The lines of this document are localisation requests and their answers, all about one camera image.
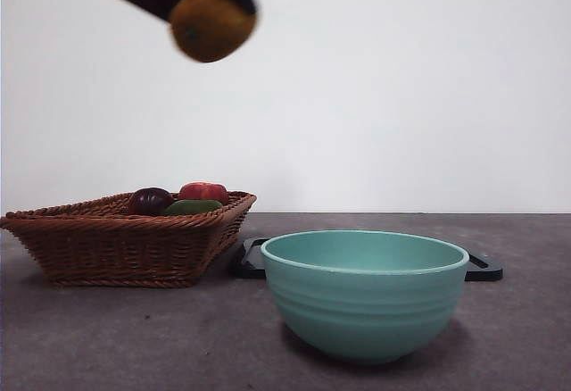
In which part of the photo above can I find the brown wicker basket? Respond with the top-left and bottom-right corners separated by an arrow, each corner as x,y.
0,190 -> 259,288

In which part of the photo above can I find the dark rectangular tray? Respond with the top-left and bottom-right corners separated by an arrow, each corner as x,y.
228,237 -> 504,282

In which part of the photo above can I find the orange-brown round fruit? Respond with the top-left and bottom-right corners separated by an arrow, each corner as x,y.
168,0 -> 259,64

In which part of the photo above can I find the dark purple fruit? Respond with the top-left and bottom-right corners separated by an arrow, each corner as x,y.
128,187 -> 174,217

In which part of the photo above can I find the green fruit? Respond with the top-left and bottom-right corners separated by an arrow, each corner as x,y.
162,198 -> 223,217

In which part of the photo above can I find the red apple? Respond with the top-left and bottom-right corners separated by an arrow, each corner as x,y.
178,181 -> 229,206

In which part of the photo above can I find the teal ribbed bowl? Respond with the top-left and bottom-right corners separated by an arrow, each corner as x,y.
260,229 -> 471,362

